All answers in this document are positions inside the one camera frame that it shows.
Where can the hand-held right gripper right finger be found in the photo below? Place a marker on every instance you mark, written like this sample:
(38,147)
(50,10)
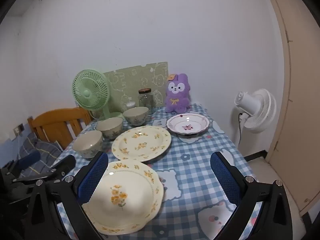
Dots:
(225,177)

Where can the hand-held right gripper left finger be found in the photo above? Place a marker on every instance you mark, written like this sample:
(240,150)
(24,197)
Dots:
(92,177)

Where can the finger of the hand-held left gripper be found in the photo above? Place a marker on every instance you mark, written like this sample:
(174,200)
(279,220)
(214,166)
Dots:
(66,162)
(30,158)

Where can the cream floral bowl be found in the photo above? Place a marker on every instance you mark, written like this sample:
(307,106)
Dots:
(87,145)
(136,116)
(110,128)

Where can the scalloped yellow floral plate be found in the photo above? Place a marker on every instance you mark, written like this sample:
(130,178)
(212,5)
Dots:
(130,195)

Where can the round yellow floral plate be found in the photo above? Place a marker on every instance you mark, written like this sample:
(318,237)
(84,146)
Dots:
(141,143)

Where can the white plate red pattern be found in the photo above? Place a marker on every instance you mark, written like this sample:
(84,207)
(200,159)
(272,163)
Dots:
(187,125)

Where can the grey plaid pillow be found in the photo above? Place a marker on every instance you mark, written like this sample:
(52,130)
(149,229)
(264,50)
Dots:
(42,152)

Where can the blue checked tablecloth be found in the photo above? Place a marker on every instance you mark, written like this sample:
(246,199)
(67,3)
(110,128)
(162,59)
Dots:
(200,170)

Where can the wooden bed headboard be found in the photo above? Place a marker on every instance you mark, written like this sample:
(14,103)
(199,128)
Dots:
(55,125)

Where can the green desk fan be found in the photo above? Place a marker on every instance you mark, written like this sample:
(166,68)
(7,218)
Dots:
(87,92)

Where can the white standing fan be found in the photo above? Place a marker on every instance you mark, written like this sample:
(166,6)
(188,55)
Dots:
(257,110)

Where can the clear cotton swab container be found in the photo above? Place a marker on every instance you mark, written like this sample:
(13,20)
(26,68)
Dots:
(130,104)

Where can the glass jar dark lid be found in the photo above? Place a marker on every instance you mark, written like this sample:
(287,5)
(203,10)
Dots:
(145,101)

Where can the purple plush toy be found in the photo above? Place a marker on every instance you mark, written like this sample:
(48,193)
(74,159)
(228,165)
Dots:
(177,95)

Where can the beige wooden door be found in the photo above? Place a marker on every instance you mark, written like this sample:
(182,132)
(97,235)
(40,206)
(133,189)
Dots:
(300,105)

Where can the green printed board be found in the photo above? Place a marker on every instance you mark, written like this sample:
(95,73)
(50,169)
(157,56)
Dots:
(135,80)

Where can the wall socket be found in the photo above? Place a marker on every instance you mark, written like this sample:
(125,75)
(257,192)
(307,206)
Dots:
(19,129)

